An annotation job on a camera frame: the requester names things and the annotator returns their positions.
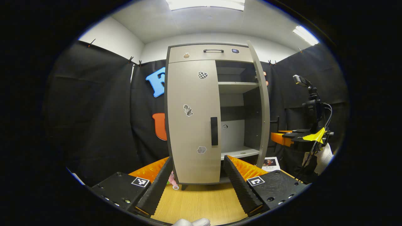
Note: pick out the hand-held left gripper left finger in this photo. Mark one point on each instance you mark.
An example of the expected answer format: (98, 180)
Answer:
(158, 188)

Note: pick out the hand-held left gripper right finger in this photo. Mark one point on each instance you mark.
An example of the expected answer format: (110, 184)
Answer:
(240, 188)

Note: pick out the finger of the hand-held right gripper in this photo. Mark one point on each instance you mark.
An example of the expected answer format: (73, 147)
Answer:
(278, 138)

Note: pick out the grey cabinet door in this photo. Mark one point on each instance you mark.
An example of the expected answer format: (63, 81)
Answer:
(188, 150)
(266, 110)

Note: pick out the grey double-door shoe cabinet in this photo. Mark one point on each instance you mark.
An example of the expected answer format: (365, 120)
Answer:
(232, 86)

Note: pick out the grey cabinet drawer front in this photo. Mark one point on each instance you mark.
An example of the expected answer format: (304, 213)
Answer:
(201, 57)

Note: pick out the pink plush toy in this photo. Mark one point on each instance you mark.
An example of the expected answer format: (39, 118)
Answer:
(172, 179)

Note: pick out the small ceiling light panel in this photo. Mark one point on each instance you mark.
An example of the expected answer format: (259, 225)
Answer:
(305, 35)

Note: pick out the long ceiling light panel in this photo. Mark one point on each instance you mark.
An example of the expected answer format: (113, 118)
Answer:
(205, 4)

